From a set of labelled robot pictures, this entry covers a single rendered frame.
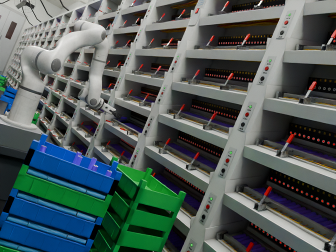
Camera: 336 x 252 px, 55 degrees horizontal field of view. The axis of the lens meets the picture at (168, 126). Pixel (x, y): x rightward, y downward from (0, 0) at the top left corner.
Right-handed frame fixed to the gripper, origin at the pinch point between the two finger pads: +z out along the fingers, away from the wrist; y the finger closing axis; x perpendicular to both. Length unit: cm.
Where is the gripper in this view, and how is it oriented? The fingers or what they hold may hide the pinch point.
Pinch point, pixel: (118, 115)
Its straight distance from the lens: 235.4
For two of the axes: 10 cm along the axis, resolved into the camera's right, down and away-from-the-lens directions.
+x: -5.1, 8.5, -0.9
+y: -4.9, -2.1, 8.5
